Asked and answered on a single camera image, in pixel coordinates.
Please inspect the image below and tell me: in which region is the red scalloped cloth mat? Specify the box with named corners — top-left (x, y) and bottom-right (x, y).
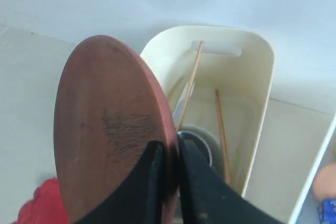
top-left (14, 178), bottom-right (69, 224)

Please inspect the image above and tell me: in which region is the wooden chopstick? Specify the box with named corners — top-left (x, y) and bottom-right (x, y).
top-left (175, 40), bottom-right (204, 132)
top-left (215, 89), bottom-right (231, 185)

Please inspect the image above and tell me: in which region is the steel table knife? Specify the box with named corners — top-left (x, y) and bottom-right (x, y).
top-left (173, 83), bottom-right (188, 126)

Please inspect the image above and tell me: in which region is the pale green ceramic bowl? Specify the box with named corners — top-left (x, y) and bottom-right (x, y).
top-left (180, 125), bottom-right (223, 174)

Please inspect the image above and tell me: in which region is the brown egg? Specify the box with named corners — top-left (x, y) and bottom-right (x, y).
top-left (312, 163), bottom-right (335, 201)

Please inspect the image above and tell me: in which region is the brown wooden plate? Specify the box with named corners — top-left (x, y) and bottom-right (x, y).
top-left (54, 35), bottom-right (178, 223)

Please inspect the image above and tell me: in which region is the blue white milk carton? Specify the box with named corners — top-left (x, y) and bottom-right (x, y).
top-left (318, 198), bottom-right (336, 224)

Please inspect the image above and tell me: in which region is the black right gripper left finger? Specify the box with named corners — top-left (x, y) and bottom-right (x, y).
top-left (77, 141), bottom-right (165, 224)

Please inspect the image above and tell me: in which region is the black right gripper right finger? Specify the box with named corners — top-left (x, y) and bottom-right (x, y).
top-left (178, 138), bottom-right (280, 224)

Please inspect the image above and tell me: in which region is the stainless steel cup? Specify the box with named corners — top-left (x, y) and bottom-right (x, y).
top-left (177, 130), bottom-right (213, 167)

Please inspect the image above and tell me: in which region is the white perforated plastic basket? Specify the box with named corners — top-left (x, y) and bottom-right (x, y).
top-left (288, 118), bottom-right (335, 223)

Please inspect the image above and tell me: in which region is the cream plastic storage bin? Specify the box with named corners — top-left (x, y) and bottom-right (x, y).
top-left (141, 26), bottom-right (274, 196)

